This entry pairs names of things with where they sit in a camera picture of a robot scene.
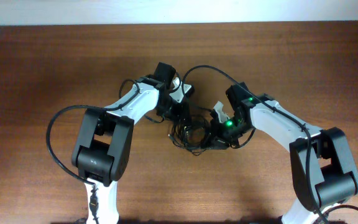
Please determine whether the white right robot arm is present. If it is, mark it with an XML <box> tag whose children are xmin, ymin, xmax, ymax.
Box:
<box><xmin>211</xmin><ymin>95</ymin><xmax>358</xmax><ymax>223</ymax></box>

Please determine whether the black cable bundle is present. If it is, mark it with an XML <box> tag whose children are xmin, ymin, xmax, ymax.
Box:
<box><xmin>168</xmin><ymin>113</ymin><xmax>213</xmax><ymax>156</ymax></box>

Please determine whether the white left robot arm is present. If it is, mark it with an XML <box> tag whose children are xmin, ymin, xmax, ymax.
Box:
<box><xmin>71</xmin><ymin>77</ymin><xmax>194</xmax><ymax>223</ymax></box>

